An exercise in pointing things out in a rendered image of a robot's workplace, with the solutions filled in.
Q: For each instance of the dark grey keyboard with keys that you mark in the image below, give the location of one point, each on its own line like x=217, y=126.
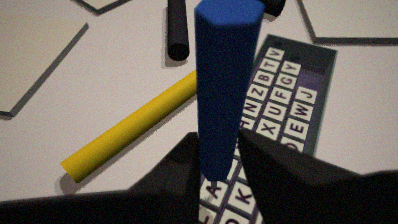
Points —
x=286, y=99

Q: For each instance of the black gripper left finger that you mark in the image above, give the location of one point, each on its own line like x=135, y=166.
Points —
x=168, y=194

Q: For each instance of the blue stylus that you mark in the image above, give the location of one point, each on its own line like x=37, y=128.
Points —
x=226, y=36

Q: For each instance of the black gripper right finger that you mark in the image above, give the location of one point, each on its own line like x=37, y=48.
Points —
x=293, y=187

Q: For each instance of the yellow cylinder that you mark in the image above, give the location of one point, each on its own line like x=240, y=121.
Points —
x=90, y=157

